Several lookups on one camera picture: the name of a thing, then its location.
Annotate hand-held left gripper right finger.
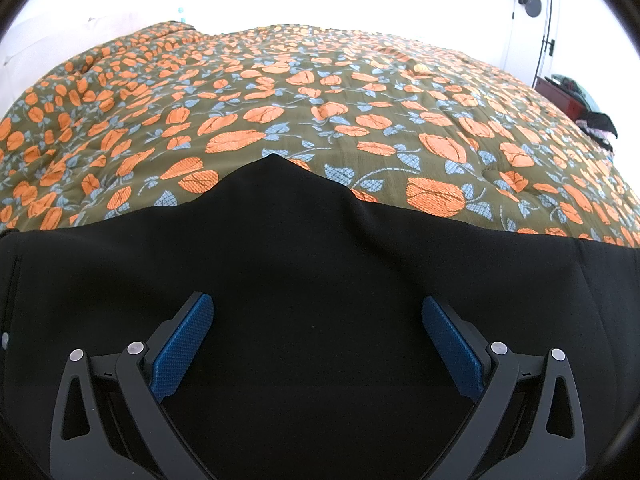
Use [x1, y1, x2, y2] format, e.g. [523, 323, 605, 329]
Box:
[421, 295, 592, 480]

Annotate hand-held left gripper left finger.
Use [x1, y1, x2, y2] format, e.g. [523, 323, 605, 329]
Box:
[50, 291, 216, 480]

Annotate black pants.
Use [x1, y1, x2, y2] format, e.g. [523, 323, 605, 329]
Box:
[0, 154, 640, 480]

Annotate pile of clothes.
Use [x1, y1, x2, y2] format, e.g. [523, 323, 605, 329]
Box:
[575, 109, 620, 154]
[549, 74, 602, 112]

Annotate green orange floral quilt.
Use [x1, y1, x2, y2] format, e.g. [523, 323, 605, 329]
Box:
[0, 21, 640, 250]

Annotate dark wooden nightstand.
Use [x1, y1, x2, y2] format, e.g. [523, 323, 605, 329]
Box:
[533, 75, 590, 122]

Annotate white door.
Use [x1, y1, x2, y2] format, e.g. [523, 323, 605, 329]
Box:
[504, 0, 567, 87]

